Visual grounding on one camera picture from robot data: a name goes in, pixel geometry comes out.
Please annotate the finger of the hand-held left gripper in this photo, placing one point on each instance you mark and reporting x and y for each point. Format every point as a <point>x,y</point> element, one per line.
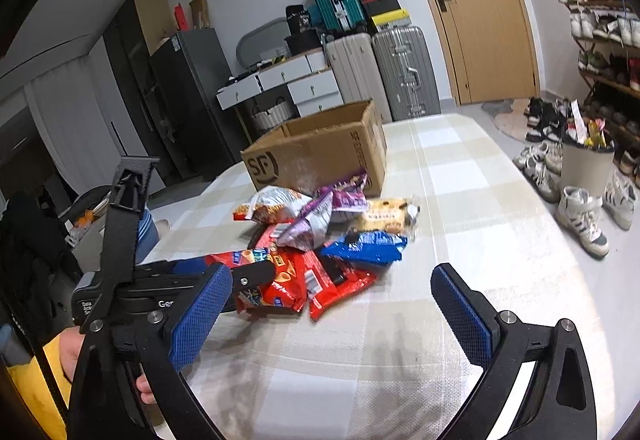
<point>252,277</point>
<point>192,265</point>

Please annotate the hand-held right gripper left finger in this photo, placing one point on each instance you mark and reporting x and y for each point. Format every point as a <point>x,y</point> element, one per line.
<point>200,315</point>

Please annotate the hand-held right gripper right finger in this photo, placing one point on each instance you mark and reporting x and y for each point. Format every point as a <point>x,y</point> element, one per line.
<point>462,315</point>

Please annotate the red blue snack packet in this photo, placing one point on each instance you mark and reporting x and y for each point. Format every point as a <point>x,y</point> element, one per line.
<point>240,257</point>

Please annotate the red cone snack bag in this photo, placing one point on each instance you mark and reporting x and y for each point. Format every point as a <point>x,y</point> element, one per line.
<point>282,282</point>

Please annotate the small red snack packet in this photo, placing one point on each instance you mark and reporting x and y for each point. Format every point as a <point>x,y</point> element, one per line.
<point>272,234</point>

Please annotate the white orange snack bag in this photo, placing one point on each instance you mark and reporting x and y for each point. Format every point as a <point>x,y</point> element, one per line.
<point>272,205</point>

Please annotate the plain red snack packet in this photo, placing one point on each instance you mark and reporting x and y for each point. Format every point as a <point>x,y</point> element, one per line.
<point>345,285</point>

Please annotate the purple snack bag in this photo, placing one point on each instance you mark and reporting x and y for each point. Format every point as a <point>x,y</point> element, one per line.
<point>320,212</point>

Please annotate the beige biscuit packet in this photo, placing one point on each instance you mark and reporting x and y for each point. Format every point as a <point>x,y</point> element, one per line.
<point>385,217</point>

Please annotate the cardboard box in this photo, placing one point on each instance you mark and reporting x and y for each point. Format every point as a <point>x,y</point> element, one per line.
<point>310,155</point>

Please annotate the person's left forearm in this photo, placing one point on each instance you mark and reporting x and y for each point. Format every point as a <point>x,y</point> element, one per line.
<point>40,395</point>

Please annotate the person's left hand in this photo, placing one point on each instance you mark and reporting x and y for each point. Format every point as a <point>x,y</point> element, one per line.
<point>71,352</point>

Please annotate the dark cloth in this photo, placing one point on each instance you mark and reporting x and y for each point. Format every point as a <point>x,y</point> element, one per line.
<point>25,245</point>

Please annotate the checked tablecloth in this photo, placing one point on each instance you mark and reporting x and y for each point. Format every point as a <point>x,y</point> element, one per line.
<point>450,200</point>

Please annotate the white high-top sneaker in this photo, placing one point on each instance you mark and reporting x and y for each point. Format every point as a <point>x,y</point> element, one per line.
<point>582,220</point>
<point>620,200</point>

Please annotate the woven laundry basket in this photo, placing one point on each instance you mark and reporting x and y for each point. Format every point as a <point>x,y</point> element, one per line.
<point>272,115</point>

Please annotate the dark refrigerator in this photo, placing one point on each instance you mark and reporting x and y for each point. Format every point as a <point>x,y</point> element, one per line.
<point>195,95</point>

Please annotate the cluster of loose shoes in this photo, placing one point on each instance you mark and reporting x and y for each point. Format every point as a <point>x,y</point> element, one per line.
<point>542,160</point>

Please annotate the white curtain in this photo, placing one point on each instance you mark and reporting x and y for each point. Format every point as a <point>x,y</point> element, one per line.
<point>65,120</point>

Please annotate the grey waste bin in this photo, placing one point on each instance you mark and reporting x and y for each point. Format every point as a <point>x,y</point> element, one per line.
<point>587,170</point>

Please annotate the white drawer dresser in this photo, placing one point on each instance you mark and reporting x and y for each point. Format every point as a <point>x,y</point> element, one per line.
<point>295,83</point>

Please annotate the round door mat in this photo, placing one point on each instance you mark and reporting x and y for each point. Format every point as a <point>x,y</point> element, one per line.
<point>510,120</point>

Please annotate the tall dark cabinet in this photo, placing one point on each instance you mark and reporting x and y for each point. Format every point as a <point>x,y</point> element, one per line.
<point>127,70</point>

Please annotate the beige suitcase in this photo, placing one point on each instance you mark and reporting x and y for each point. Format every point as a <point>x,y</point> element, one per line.
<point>352,70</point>

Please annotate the grey oval mirror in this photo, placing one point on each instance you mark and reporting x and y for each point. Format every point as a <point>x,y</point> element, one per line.
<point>260,40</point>

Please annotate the black storage box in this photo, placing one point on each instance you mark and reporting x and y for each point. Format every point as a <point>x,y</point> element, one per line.
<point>302,43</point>

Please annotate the small red item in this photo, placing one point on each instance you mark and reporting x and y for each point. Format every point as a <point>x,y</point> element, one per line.
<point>181,18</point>

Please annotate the flat cardboard sheet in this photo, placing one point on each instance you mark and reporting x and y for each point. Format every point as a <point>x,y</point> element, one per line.
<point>155,18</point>

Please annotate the silver suitcase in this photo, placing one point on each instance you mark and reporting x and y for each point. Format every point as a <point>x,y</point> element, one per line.
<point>407,68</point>

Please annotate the small brown carton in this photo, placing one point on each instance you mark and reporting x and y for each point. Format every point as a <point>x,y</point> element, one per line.
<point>200,11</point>

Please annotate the black printed bag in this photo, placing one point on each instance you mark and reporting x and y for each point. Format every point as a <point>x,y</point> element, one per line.
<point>300,18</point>

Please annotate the wooden shoe rack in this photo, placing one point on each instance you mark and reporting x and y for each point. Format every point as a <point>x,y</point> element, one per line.
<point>600,78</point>

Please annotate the yellow black shoebox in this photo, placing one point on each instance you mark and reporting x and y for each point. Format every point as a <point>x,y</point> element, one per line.
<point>390,19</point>

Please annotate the wooden door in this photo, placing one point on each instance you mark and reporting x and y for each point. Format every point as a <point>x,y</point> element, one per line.
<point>475,20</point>

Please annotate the black shoebox red logo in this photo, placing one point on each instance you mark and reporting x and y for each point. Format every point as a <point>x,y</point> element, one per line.
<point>378,0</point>

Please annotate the shoe rack with shoes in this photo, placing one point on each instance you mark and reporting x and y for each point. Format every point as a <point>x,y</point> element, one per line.
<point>605,28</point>

